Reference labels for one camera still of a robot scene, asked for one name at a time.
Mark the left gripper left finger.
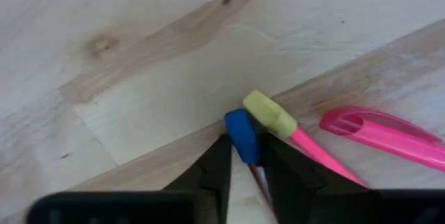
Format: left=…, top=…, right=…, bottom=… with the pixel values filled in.
left=163, top=133, right=233, bottom=224

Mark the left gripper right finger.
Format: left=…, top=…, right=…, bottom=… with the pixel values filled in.
left=261, top=132, right=370, bottom=224

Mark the pink pencil yellow eraser cap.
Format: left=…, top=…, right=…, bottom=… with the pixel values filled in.
left=242, top=90, right=366, bottom=187

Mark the pink highlighter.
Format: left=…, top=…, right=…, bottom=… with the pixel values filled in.
left=318, top=105, right=445, bottom=173

